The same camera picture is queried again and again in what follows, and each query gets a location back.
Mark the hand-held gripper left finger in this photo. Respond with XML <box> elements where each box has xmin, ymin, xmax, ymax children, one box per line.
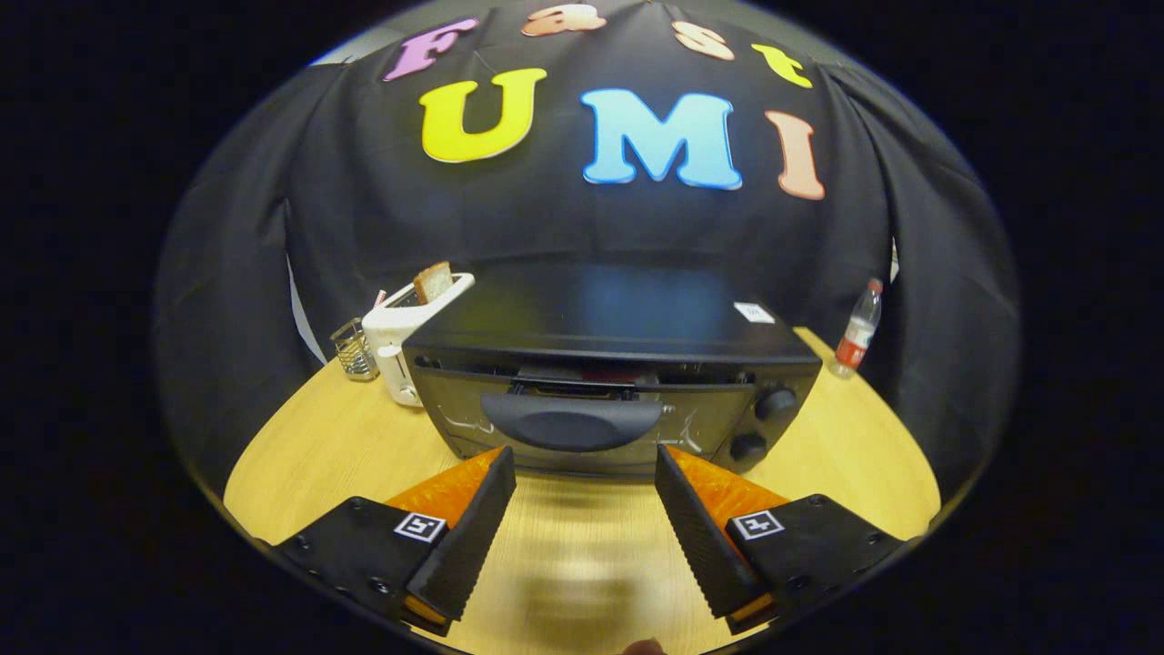
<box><xmin>264</xmin><ymin>446</ymin><xmax>517</xmax><ymax>638</ymax></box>

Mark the clear bottle with red label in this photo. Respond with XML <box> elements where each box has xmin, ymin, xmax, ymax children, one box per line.
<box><xmin>828</xmin><ymin>277</ymin><xmax>884</xmax><ymax>380</ymax></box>

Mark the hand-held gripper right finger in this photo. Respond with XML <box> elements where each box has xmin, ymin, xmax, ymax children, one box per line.
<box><xmin>655</xmin><ymin>444</ymin><xmax>910</xmax><ymax>636</ymax></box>

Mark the black backdrop cloth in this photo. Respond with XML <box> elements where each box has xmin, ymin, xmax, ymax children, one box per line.
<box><xmin>155</xmin><ymin>0</ymin><xmax>1019</xmax><ymax>497</ymax></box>

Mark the black toaster oven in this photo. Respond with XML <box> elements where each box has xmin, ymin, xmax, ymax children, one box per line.
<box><xmin>402</xmin><ymin>264</ymin><xmax>824</xmax><ymax>479</ymax></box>

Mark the white toaster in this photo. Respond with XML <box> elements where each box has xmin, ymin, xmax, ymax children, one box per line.
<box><xmin>362</xmin><ymin>271</ymin><xmax>476</xmax><ymax>408</ymax></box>

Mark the toasted bread slice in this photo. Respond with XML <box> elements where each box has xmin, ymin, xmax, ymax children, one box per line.
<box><xmin>414</xmin><ymin>261</ymin><xmax>454</xmax><ymax>306</ymax></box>

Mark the wire mesh holder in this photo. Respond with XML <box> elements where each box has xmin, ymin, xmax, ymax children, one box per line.
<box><xmin>329</xmin><ymin>317</ymin><xmax>380</xmax><ymax>382</ymax></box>

